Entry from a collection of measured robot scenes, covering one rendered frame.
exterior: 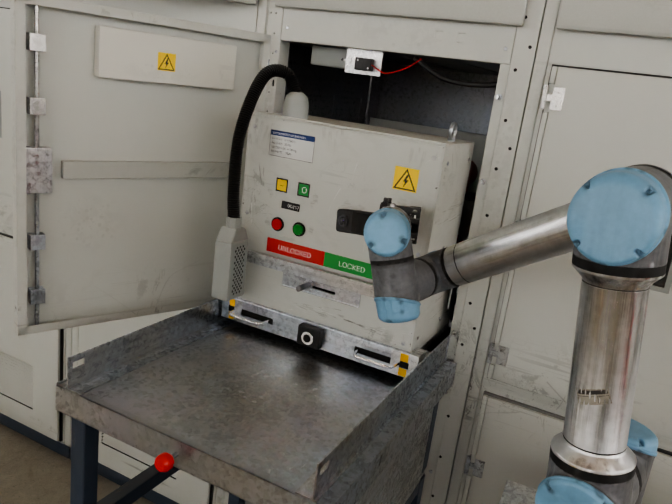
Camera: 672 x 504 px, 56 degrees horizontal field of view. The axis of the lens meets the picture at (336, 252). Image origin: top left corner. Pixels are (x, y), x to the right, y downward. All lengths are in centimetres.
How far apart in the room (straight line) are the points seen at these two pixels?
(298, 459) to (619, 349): 57
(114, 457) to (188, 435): 126
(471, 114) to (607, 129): 95
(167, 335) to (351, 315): 43
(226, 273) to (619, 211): 93
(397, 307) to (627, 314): 36
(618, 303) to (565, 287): 61
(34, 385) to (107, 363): 126
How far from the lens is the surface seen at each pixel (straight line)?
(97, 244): 164
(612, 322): 90
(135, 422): 125
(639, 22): 145
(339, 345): 150
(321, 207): 146
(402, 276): 105
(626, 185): 85
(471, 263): 111
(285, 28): 173
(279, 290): 156
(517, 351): 156
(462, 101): 233
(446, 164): 136
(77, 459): 145
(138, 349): 147
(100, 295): 168
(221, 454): 116
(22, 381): 271
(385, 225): 102
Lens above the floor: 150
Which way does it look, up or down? 15 degrees down
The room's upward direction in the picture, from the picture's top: 7 degrees clockwise
